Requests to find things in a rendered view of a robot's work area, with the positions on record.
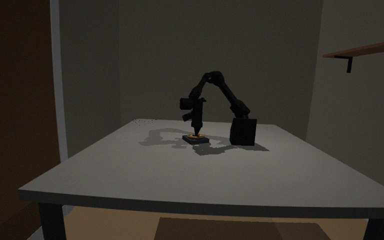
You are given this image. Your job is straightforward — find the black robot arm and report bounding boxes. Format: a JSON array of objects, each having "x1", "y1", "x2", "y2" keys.
[{"x1": 179, "y1": 71, "x2": 250, "y2": 122}]

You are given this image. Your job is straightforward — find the orange round plate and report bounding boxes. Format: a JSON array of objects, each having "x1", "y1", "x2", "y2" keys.
[{"x1": 187, "y1": 134, "x2": 205, "y2": 139}]

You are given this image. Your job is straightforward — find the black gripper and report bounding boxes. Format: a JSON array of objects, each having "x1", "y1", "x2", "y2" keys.
[{"x1": 191, "y1": 109, "x2": 203, "y2": 136}]

